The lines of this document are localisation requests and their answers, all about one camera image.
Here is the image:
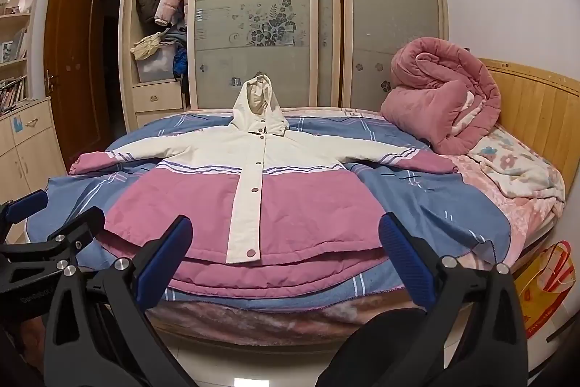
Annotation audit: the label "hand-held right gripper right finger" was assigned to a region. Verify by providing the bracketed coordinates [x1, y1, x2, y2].
[378, 212, 529, 387]

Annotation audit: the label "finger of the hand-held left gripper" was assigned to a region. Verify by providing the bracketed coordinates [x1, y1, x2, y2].
[45, 206, 107, 276]
[0, 190, 49, 245]

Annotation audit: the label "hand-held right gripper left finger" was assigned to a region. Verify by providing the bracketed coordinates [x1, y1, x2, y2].
[43, 215, 196, 387]

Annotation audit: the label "pink and white hooded jacket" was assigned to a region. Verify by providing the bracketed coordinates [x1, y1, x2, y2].
[68, 74, 458, 285]

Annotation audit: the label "grey clothes pile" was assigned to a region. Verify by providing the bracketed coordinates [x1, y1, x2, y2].
[158, 26, 189, 50]

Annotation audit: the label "light wood bookshelf cabinet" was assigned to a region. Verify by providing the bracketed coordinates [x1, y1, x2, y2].
[0, 0, 69, 243]

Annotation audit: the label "blue plaid bed sheet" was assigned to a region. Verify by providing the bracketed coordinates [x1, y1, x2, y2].
[25, 110, 513, 310]

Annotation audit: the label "row of books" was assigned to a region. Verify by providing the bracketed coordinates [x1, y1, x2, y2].
[0, 76, 25, 116]

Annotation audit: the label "floral pillow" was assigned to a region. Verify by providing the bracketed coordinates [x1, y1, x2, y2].
[469, 124, 566, 211]

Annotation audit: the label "red and yellow plastic bag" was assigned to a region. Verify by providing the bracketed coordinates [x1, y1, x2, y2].
[514, 239, 572, 340]

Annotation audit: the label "brown wooden door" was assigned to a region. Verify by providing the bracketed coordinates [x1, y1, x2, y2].
[43, 0, 112, 174]

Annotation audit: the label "wardrobe drawer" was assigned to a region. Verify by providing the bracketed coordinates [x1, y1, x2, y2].
[132, 79, 184, 113]

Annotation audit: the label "rolled pink quilt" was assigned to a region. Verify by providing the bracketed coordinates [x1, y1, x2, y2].
[380, 37, 501, 156]

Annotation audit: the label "translucent storage box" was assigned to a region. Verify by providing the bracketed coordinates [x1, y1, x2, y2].
[136, 45, 177, 84]

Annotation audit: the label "light wood wardrobe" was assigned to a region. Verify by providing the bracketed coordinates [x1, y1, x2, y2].
[119, 0, 449, 134]

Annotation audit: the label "beige crumpled cloth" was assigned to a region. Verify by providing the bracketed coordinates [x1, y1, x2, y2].
[130, 31, 170, 61]

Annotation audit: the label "blue garment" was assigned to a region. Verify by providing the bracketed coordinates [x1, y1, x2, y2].
[172, 47, 189, 77]

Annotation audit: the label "wooden bed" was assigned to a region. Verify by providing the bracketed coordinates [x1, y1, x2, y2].
[145, 57, 580, 356]

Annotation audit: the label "frosted door small flowers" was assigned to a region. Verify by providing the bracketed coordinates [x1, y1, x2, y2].
[317, 0, 447, 109]

